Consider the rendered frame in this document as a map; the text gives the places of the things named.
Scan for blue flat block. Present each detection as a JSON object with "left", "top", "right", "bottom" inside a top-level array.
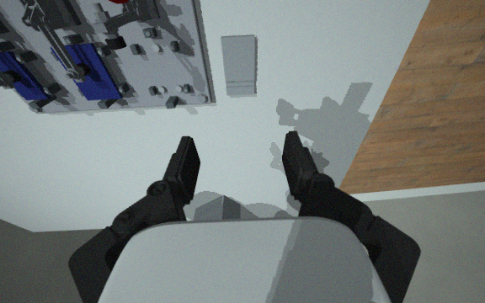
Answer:
[{"left": 0, "top": 49, "right": 57, "bottom": 100}]

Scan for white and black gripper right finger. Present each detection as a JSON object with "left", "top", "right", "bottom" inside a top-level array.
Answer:
[{"left": 282, "top": 131, "right": 421, "bottom": 303}]

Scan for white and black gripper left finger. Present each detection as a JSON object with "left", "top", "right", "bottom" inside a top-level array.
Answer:
[{"left": 68, "top": 136, "right": 200, "bottom": 303}]

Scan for blue flat metal plate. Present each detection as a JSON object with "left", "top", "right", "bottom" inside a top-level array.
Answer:
[{"left": 64, "top": 41, "right": 125, "bottom": 101}]

